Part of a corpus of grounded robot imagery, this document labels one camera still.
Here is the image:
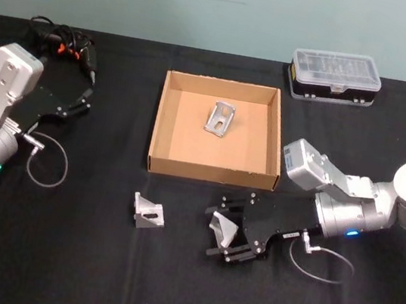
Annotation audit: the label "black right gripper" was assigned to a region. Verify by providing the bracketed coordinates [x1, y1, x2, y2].
[197, 185, 319, 277]

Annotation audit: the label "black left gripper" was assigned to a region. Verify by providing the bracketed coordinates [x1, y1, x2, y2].
[8, 74, 95, 142]

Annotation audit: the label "silver metal angle bracket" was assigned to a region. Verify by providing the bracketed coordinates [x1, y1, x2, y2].
[205, 210, 242, 251]
[128, 191, 171, 234]
[201, 98, 239, 142]

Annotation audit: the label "shallow brown cardboard tray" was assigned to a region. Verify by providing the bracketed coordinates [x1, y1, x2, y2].
[145, 68, 294, 192]

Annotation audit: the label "black table cloth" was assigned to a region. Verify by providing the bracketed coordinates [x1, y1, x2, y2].
[0, 13, 406, 304]

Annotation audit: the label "clear plastic case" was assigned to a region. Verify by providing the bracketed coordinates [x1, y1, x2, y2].
[283, 45, 387, 112]

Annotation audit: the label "black corded tool orange parts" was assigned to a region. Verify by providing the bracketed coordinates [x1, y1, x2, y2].
[20, 14, 107, 86]

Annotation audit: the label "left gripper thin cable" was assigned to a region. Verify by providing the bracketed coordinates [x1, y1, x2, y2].
[16, 129, 74, 191]

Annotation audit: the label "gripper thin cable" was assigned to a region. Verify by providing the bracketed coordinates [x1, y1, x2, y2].
[284, 228, 361, 287]
[16, 129, 74, 191]

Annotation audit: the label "right gripper thin cable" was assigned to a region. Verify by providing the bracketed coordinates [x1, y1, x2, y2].
[284, 228, 361, 287]

